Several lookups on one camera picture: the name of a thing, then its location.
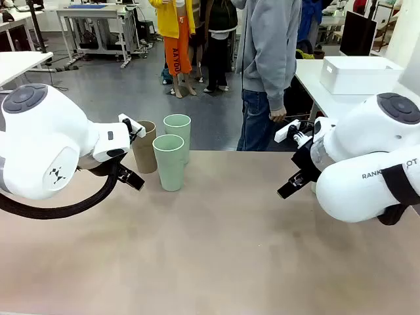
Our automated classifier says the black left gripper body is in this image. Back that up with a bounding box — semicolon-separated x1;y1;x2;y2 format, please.
79;155;123;176

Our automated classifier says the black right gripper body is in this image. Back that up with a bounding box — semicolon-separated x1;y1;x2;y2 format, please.
291;134;324;184

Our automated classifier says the brown plastic cup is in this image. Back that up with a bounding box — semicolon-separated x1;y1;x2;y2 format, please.
130;120;159;175

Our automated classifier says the light green plastic cup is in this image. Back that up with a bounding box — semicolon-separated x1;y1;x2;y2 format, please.
163;114;192;165
152;134;186;192

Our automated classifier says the person's left forearm grey sleeve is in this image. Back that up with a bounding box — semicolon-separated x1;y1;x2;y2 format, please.
259;49;298;112

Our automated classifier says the white table with basket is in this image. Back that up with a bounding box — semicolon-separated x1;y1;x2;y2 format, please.
294;58;420;123

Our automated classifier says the white plastic basket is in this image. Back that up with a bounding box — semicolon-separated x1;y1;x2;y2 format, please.
320;56;405;96

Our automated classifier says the person's left hand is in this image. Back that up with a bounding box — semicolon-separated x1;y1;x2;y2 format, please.
269;107;287;123

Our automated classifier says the person in grey hoodie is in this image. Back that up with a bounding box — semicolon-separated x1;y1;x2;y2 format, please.
234;0;303;152

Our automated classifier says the white side table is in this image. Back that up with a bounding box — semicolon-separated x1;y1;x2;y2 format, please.
0;51;54;89

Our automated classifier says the black monitor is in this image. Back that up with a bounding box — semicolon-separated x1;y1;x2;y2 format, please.
339;10;378;58

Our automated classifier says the person in blue jacket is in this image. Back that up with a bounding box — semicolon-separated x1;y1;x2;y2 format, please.
297;0;326;50

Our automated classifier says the person in yellow jacket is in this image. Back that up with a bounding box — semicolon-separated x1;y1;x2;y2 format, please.
148;0;198;99

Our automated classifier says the person in black clothes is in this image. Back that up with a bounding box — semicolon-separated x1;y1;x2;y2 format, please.
196;0;240;93

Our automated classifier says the grey metal workbench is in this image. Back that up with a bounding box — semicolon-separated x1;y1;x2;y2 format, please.
56;3;133;69

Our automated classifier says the black pole stand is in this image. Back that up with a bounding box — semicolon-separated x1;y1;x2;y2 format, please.
25;0;49;54

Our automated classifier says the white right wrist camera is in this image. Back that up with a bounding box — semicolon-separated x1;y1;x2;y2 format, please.
274;119;312;145

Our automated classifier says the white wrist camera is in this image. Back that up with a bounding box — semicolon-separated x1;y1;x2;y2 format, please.
274;119;312;145
117;113;146;142

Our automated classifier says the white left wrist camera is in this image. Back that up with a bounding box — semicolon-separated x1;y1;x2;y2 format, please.
117;113;146;142

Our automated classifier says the black left arm cable sleeve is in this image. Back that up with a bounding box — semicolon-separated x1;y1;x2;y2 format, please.
0;163;119;221

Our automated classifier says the black strap on right arm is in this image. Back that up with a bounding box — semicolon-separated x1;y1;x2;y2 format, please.
376;163;420;226

